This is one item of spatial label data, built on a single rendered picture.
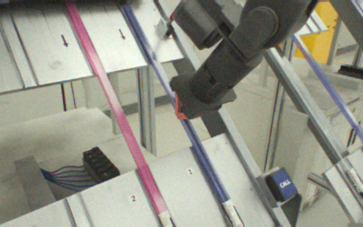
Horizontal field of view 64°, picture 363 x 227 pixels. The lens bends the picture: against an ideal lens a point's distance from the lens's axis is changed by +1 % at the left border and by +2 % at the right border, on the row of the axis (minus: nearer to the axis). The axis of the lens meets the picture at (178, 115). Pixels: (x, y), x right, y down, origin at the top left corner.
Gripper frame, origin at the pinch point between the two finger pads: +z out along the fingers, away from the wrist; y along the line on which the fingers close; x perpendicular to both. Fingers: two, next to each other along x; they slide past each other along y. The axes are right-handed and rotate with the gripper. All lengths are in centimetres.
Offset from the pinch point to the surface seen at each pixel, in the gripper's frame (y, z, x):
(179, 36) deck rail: -8.5, 0.1, -16.2
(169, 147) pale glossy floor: -71, 141, -18
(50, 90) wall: -12, 159, -94
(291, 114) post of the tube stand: -33.8, 6.0, 7.9
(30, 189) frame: 25.3, 35.2, -3.9
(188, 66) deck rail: -7.9, 1.7, -9.7
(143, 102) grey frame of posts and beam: -9.8, 30.5, -15.9
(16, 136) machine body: 23, 65, -29
